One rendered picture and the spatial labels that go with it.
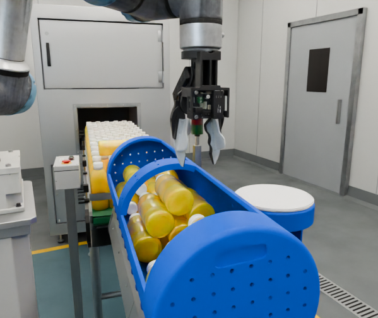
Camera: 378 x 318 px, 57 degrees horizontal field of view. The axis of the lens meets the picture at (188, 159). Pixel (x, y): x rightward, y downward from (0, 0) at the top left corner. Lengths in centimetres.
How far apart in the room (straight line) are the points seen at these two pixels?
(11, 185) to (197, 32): 52
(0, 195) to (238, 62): 595
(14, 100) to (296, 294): 77
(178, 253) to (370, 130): 412
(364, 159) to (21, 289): 415
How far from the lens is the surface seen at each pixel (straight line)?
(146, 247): 87
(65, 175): 151
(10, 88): 97
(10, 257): 89
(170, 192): 83
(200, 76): 60
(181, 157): 67
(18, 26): 96
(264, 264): 56
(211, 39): 62
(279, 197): 127
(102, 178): 150
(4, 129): 559
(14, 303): 94
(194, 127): 182
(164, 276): 52
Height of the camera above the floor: 144
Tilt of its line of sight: 13 degrees down
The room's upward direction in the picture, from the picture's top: straight up
